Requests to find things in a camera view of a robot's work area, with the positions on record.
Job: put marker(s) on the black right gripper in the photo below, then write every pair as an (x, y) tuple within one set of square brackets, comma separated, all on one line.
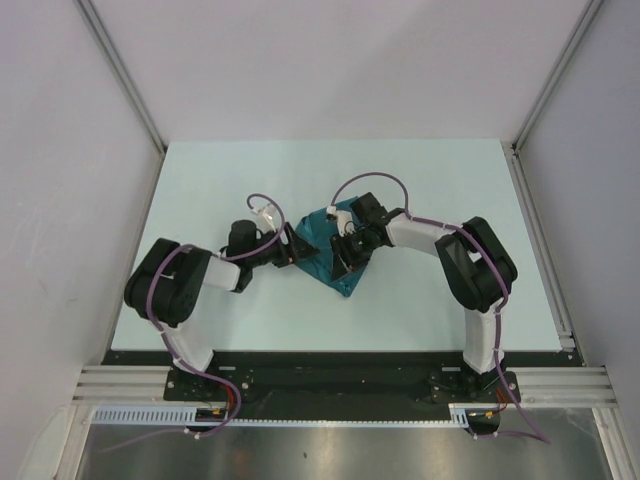
[(343, 261)]

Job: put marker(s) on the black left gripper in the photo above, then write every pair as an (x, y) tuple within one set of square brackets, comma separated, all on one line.
[(296, 248)]

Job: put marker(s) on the teal cloth napkin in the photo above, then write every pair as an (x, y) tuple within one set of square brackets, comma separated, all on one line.
[(317, 230)]

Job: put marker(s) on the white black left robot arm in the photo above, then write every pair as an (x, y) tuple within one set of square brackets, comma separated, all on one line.
[(165, 287)]

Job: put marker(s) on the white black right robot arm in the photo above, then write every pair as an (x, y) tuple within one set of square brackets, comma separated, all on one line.
[(478, 270)]

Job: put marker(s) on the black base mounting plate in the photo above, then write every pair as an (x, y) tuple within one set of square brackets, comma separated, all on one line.
[(439, 377)]

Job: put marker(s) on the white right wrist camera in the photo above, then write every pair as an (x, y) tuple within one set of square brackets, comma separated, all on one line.
[(343, 219)]

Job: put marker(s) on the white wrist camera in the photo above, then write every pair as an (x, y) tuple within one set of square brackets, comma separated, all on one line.
[(343, 219), (266, 218)]

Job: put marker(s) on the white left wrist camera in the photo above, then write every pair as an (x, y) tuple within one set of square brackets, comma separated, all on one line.
[(266, 218)]

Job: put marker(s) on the aluminium frame rail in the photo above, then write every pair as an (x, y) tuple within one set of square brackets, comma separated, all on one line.
[(582, 393)]

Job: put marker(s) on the left aluminium corner post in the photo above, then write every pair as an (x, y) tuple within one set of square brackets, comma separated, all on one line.
[(112, 55)]

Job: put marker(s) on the aluminium corner post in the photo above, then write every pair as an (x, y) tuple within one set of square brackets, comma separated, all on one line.
[(112, 55), (567, 54)]

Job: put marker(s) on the right aluminium corner post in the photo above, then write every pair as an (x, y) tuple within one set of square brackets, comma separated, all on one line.
[(567, 54)]

